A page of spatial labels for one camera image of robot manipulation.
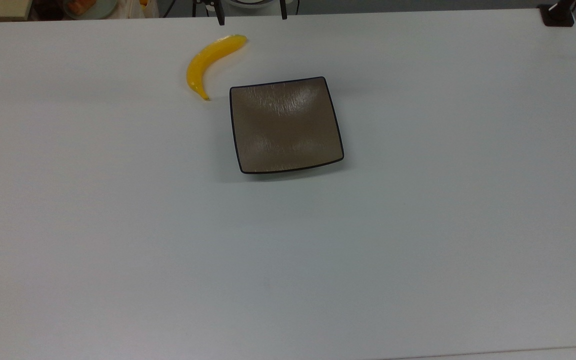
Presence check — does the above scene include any black table clamp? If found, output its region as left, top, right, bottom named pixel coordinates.
left=538, top=0, right=576, bottom=28

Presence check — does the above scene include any white plastic bag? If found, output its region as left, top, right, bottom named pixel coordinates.
left=116, top=0, right=160, bottom=20

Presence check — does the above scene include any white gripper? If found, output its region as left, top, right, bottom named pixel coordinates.
left=216, top=0, right=288, bottom=27

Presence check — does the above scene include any bowl with orange contents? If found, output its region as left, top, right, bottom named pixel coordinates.
left=64, top=0, right=119, bottom=21

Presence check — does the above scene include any yellow banana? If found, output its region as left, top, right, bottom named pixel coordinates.
left=186, top=34, right=248, bottom=102

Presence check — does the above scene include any square brown ceramic plate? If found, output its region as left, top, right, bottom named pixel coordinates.
left=229, top=76, right=345, bottom=175

